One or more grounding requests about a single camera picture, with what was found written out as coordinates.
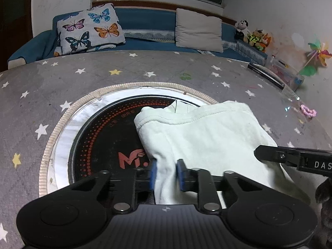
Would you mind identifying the blue sofa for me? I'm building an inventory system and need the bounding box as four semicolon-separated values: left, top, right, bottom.
7;0;269;69

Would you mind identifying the grey star-print tablecloth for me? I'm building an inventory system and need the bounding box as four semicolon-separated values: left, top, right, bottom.
0;50;332;249

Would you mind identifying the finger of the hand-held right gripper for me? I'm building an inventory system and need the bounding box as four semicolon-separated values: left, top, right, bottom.
254;145;302;166

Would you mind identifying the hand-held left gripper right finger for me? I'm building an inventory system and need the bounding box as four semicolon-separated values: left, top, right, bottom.
176;158;262;214

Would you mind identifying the orange fox plush toy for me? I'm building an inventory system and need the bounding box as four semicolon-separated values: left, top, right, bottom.
258;33;272;53

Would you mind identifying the plain grey pillow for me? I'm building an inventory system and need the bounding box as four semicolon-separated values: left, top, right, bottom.
175;8;224;53

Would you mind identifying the lace sofa cover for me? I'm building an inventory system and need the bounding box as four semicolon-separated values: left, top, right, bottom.
124;30;177;44

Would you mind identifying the clear plastic box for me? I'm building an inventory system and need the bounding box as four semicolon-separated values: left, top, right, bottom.
265;54;305;91

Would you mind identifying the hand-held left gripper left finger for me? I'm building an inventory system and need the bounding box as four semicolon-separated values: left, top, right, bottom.
70;159;159;214

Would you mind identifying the butterfly print pillow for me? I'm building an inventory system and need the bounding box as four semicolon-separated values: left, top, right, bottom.
56;3;126;55

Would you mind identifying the dark wooden door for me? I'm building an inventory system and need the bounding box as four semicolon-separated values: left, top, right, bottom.
0;0;33;66

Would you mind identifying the panda plush toy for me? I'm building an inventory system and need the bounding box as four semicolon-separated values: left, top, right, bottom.
235;19;250;42

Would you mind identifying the black round induction cooktop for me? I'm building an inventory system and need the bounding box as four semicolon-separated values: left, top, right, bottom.
68;95;208;190

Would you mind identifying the black stick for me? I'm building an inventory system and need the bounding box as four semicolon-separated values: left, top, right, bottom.
248;63;285;88

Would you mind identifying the clear plastic wrapper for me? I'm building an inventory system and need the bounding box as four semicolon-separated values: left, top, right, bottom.
280;84;301;112

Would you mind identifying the pink hair tie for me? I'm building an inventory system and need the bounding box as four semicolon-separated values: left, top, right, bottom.
300;104;317;118

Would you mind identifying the pale white garment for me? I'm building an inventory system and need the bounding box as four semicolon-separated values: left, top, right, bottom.
133;100;312;205

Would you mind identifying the colourful pinwheel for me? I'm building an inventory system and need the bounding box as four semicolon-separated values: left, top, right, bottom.
298;40;332;77

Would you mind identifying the silver metal cooktop ring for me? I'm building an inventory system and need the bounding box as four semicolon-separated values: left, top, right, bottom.
53;88;221;195

